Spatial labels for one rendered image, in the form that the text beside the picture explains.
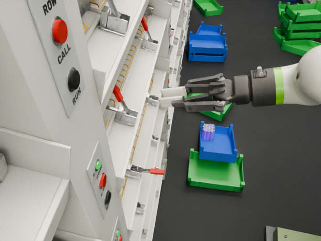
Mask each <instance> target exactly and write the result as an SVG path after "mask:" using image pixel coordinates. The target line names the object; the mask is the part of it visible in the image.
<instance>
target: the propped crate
mask: <svg viewBox="0 0 321 241"><path fill-rule="evenodd" d="M203 124H204V121H201V126H200V139H199V159H205V160H213V161H220V162H229V163H235V161H236V157H237V152H238V150H237V149H236V146H235V139H234V133H233V124H230V125H229V127H220V126H214V130H215V131H214V139H213V140H211V141H210V140H203V138H202V129H203Z"/></svg>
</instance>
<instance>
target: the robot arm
mask: <svg viewBox="0 0 321 241"><path fill-rule="evenodd" d="M187 82H188V83H187V84H186V85H185V86H179V87H174V88H165V89H161V90H160V91H161V94H162V98H159V99H158V101H159V103H160V107H161V108H162V107H185V108H186V111H187V112H202V111H216V112H220V113H223V112H224V107H225V105H228V104H230V103H235V104H236V105H243V104H248V103H249V102H250V101H251V102H252V106H253V107H259V106H270V105H281V104H300V105H307V106H314V105H320V104H321V45H319V46H316V47H314V48H312V49H311V50H309V51H308V52H307V53H306V54H305V55H304V56H303V57H302V58H301V59H300V61H299V63H297V64H293V65H289V66H282V67H275V68H267V69H262V68H261V67H260V66H259V67H257V70H251V71H250V76H249V77H247V75H239V76H234V77H233V79H225V78H224V77H223V73H220V74H217V75H215V76H210V77H202V78H197V79H191V80H188V81H187ZM189 94H201V95H196V96H192V97H187V98H185V97H184V96H187V95H189Z"/></svg>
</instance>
